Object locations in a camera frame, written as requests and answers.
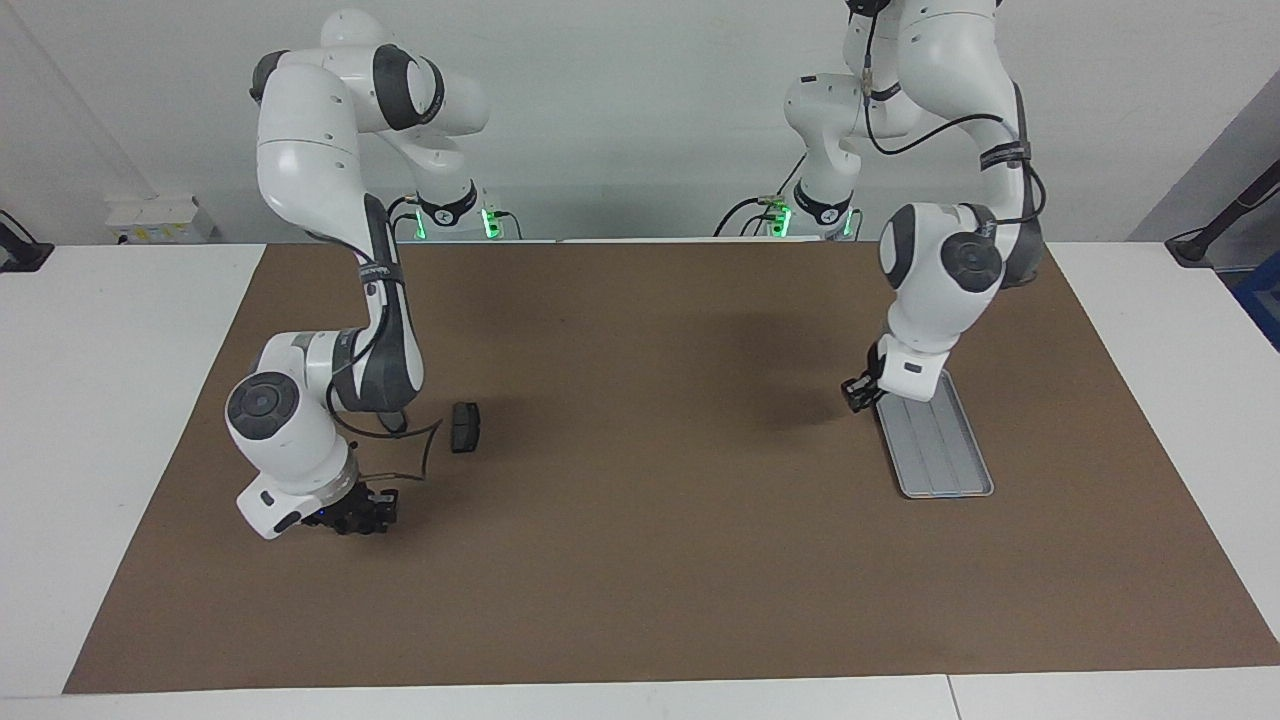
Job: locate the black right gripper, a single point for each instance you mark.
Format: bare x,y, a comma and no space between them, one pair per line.
362,510

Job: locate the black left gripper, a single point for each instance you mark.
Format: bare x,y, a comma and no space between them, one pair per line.
875,365

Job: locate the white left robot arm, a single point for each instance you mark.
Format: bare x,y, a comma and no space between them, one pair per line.
940,270

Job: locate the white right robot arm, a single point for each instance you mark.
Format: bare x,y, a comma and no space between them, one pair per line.
300,180

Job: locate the silver metal tray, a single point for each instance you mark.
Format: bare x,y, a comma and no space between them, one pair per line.
935,450

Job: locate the short dark grey brake pad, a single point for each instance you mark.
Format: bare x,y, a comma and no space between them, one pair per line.
466,428

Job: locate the brown table mat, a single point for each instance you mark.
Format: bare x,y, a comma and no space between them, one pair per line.
640,580

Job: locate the white power box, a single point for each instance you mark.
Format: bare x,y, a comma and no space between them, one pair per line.
160,220

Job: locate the black angled stand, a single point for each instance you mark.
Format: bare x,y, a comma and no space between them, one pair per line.
1225,218

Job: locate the blue storage bin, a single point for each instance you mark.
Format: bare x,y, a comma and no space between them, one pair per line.
1262,310

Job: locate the black clamp mount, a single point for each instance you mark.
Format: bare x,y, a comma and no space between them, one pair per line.
22,250

